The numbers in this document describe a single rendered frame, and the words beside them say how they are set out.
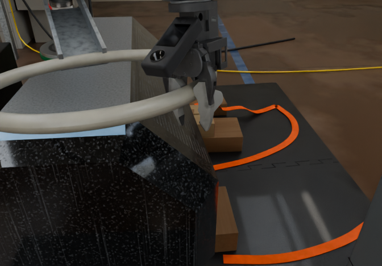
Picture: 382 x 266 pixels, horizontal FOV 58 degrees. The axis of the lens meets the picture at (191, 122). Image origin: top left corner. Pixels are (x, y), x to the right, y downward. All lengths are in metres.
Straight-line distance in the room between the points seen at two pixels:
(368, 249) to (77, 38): 1.01
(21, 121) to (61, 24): 0.67
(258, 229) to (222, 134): 0.68
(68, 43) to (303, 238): 1.33
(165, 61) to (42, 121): 0.19
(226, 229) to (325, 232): 0.51
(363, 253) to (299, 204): 0.84
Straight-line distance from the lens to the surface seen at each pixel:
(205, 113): 0.57
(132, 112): 0.51
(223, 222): 1.61
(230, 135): 2.16
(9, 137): 0.99
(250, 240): 1.72
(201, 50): 0.54
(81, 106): 1.00
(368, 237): 1.10
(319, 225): 1.86
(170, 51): 0.51
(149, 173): 0.95
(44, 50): 1.38
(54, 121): 0.52
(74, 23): 1.18
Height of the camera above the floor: 1.33
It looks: 32 degrees down
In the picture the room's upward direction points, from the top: straight up
